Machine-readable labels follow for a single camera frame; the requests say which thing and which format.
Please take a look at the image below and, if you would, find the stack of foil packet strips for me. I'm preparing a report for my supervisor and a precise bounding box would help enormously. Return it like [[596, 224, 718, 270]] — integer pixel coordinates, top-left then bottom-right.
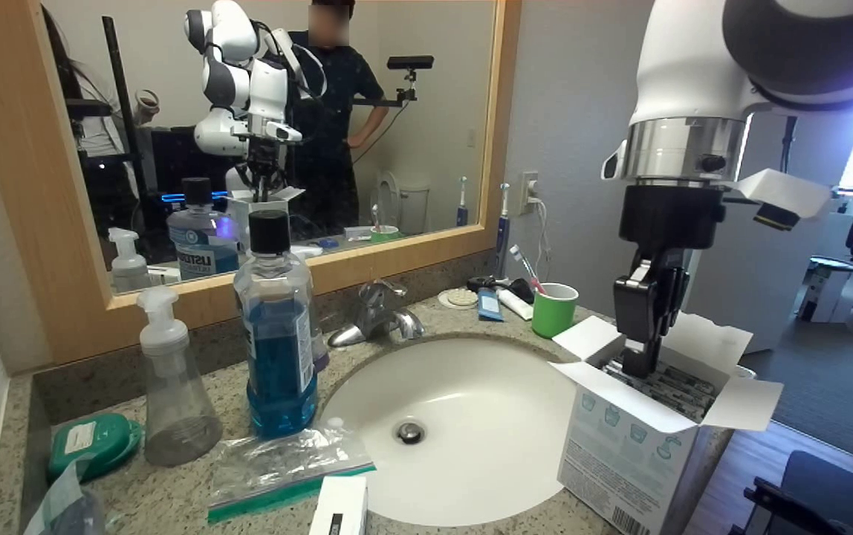
[[600, 360, 722, 426]]

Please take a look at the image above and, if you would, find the clear plastic wrapper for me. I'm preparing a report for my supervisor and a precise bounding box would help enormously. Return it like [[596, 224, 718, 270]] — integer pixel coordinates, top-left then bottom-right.
[[22, 460, 110, 535]]

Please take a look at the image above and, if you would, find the white oval sink basin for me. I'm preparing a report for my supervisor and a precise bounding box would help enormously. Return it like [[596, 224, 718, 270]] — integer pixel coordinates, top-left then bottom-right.
[[318, 332, 599, 528]]

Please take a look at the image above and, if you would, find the blue mouthwash bottle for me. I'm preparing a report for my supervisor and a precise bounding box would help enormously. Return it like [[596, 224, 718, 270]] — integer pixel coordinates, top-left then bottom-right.
[[233, 209, 324, 439]]

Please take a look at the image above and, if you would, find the chrome faucet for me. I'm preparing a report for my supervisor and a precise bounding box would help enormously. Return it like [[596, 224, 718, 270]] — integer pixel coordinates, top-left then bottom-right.
[[327, 280, 425, 351]]

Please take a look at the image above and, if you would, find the white teal cardboard box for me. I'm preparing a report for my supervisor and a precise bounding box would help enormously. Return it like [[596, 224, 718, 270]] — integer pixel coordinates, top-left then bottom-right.
[[550, 308, 789, 535]]

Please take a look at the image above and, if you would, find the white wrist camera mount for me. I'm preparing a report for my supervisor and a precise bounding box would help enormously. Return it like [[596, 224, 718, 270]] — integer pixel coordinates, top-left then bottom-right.
[[735, 166, 837, 231]]

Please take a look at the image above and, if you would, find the white storage box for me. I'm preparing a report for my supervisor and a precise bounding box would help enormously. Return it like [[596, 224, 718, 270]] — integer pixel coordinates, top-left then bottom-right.
[[793, 255, 853, 329]]

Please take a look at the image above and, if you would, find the black robot table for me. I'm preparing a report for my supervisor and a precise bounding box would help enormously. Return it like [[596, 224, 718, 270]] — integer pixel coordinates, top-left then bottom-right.
[[725, 449, 853, 535]]

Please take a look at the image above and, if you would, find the green cup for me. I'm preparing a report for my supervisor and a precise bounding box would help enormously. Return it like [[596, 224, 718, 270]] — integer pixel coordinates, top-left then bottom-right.
[[529, 280, 582, 342]]

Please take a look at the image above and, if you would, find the black hair tool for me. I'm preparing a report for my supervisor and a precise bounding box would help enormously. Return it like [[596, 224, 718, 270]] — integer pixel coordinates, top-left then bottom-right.
[[468, 270, 538, 302]]

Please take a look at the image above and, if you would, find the green toothbrush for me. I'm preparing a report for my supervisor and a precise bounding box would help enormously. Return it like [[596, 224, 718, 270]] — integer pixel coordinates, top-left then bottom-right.
[[206, 457, 382, 527]]

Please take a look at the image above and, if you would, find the wooden framed mirror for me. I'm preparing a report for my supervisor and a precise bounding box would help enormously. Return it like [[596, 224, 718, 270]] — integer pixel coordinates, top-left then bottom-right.
[[0, 0, 526, 375]]

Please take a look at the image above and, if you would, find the grey door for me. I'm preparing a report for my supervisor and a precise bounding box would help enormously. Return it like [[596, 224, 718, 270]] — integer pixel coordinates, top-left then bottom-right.
[[689, 182, 853, 351]]

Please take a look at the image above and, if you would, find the wall power outlet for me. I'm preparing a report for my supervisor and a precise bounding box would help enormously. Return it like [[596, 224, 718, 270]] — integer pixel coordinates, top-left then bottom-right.
[[517, 169, 548, 210]]

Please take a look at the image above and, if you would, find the green round container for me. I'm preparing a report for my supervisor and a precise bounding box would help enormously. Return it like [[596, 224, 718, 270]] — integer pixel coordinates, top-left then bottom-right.
[[46, 409, 147, 484]]

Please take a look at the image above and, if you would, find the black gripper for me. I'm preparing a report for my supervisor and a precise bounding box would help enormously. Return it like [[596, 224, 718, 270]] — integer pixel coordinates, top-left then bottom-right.
[[609, 179, 731, 381]]

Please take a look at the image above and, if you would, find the white box with black stripe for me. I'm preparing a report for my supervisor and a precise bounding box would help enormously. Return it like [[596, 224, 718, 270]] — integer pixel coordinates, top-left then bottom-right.
[[306, 472, 374, 535]]

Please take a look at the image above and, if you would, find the white charger cable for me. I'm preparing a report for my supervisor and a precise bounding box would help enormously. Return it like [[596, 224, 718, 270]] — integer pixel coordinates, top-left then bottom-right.
[[526, 197, 559, 282]]

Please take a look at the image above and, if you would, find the clear plastic zip bag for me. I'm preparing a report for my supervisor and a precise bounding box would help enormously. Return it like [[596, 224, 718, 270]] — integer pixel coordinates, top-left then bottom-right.
[[206, 417, 382, 527]]

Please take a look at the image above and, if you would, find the grey electric toothbrush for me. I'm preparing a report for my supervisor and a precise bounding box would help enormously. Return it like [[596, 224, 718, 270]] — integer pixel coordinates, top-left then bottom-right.
[[493, 182, 517, 284]]

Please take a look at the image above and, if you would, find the clear pump soap bottle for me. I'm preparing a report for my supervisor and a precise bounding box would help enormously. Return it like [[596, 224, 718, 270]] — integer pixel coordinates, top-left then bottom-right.
[[137, 284, 227, 469]]

